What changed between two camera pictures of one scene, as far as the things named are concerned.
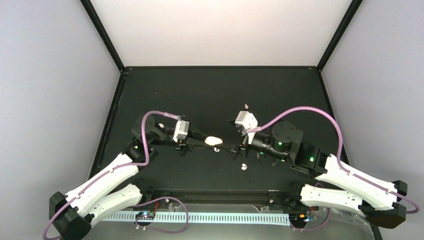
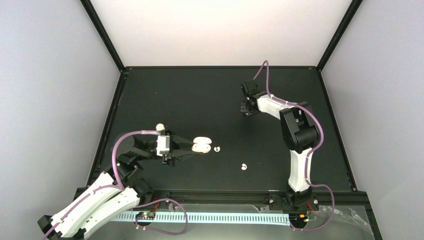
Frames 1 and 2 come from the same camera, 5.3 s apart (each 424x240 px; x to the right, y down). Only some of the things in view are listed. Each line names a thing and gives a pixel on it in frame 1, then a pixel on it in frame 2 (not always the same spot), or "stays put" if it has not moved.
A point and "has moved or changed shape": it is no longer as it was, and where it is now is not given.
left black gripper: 182,144 → 173,153
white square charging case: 212,140 has moved or changed shape
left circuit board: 145,215 stays put
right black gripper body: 242,144 → 244,109
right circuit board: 298,217 stays put
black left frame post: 103,33 stays put
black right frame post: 351,12 stays put
